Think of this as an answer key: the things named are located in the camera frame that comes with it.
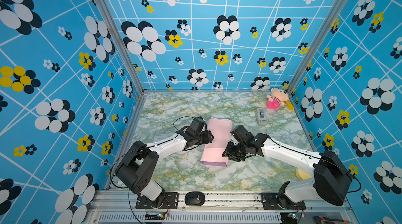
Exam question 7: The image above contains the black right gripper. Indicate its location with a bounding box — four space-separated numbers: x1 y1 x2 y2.
220 141 248 162

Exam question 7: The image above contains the purple wrapping paper sheet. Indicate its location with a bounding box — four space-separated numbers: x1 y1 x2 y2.
201 117 233 167

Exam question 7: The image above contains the green circuit board right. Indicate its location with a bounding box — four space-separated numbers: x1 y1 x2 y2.
281 212 304 224

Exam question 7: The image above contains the aluminium frame post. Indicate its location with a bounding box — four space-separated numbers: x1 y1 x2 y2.
95 0 144 97
287 0 348 94

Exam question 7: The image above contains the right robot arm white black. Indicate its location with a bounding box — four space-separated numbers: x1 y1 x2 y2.
223 125 354 209

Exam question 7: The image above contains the aluminium front rail base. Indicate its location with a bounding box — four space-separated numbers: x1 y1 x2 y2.
85 190 358 224

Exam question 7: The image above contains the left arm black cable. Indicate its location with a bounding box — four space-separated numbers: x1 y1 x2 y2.
109 115 202 224

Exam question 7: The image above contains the green circuit board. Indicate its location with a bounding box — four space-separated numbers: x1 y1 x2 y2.
281 212 304 224
144 212 169 221

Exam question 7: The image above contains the aluminium frame post right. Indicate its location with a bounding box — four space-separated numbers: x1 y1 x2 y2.
287 0 348 94

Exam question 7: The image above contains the yellow round sponge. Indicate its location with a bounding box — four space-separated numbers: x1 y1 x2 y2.
295 168 312 181

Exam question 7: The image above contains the pink plush pig toy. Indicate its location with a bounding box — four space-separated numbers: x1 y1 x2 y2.
266 88 289 110

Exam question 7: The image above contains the orange black tool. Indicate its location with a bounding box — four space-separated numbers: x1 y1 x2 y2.
314 216 349 224

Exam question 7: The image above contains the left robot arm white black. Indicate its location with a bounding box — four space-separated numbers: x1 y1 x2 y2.
111 117 214 208

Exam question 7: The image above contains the aluminium frame post left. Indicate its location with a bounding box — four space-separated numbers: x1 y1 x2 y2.
95 0 144 97

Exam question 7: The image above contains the black computer mouse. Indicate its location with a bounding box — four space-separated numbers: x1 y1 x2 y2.
184 191 206 206

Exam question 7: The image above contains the green circuit board left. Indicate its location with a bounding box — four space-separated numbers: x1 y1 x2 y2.
144 212 169 221

